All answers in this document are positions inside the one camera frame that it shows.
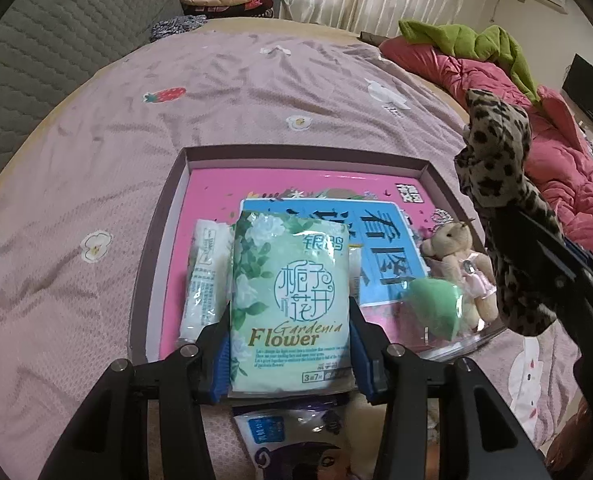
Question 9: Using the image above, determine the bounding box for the slim white tissue pack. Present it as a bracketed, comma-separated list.
[178, 218, 237, 346]

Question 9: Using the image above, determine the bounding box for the pink blue picture book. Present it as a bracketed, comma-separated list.
[159, 170, 477, 361]

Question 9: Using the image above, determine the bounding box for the green makeup sponge in case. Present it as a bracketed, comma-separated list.
[401, 280, 507, 362]

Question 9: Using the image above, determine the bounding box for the shallow brown cardboard box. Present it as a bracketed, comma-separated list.
[129, 145, 507, 367]

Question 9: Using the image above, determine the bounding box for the white purple tissue pack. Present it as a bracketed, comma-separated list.
[232, 400, 357, 480]

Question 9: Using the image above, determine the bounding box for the pink quilt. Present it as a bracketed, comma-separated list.
[379, 37, 593, 271]

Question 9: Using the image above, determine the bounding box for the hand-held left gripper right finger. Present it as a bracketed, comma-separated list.
[349, 305, 549, 480]

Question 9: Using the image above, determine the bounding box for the black television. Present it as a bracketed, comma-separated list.
[562, 55, 593, 136]

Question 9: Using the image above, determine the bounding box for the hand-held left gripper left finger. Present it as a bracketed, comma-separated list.
[39, 310, 233, 480]

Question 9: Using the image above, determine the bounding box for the leopard print scrunchie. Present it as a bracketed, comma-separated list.
[453, 88, 569, 337]

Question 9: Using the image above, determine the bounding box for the blue patterned cloth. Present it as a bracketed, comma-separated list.
[150, 15, 207, 42]

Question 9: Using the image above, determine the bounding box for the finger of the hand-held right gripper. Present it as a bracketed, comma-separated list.
[519, 210, 589, 291]
[563, 240, 593, 276]

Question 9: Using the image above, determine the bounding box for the small teddy bear pink dress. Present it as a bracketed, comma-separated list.
[420, 220, 499, 331]

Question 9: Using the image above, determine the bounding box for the green floral tissue pack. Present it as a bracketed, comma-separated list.
[228, 210, 354, 395]

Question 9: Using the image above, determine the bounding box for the dark red printed garment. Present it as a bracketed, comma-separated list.
[184, 0, 274, 17]

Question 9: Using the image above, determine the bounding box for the grey quilted headboard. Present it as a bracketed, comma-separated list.
[0, 0, 187, 211]

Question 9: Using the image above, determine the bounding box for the pink printed bed sheet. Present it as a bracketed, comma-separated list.
[0, 20, 592, 480]

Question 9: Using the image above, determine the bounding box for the green garment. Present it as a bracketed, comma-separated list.
[397, 20, 542, 106]

